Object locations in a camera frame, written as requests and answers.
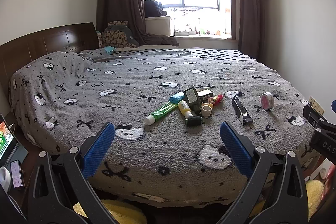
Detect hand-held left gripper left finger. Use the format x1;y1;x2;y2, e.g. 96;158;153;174
28;122;116;224

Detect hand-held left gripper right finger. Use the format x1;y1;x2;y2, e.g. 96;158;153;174
220;121;309;224

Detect colourful pipe cleaner toy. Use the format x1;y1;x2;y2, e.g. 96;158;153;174
207;93;223;107

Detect dark green bottle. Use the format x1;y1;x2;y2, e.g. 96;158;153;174
184;88;203;127

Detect long black box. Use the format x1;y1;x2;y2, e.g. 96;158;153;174
231;96;254;125

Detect small white cup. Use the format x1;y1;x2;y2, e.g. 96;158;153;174
201;105;213;118

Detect round pink tin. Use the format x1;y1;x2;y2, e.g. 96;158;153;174
260;92;275;110

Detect grey printed fleece blanket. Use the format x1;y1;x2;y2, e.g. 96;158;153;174
9;48;315;210

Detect black and brown box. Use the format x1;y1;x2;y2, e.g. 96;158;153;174
197;89;213;104

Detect small yellow bottle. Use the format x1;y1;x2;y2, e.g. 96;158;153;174
178;100;194;119

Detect green toothpaste tube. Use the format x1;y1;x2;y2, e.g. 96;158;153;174
145;102;179;125

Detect blue packet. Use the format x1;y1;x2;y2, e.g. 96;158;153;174
169;92;185;104

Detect smartphone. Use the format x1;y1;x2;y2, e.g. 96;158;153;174
10;160;25;189

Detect tablet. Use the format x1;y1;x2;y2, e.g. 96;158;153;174
0;114;21;169

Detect white mug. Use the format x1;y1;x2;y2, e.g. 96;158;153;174
0;167;11;188

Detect patterned cushion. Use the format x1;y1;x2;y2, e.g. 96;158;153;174
101;21;139;48

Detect dark wooden headboard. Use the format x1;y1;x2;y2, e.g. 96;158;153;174
0;22;100;98

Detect row of small windowsill figures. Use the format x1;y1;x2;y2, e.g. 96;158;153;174
175;27;223;37

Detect white storage box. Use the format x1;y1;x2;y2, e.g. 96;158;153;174
145;16;171;36

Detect metal drying rack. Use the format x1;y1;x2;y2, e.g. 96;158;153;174
169;7;204;37

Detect dark clothes pile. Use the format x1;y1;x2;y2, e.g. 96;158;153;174
143;0;168;18

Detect wall outlet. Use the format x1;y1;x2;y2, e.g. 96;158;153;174
308;96;324;114

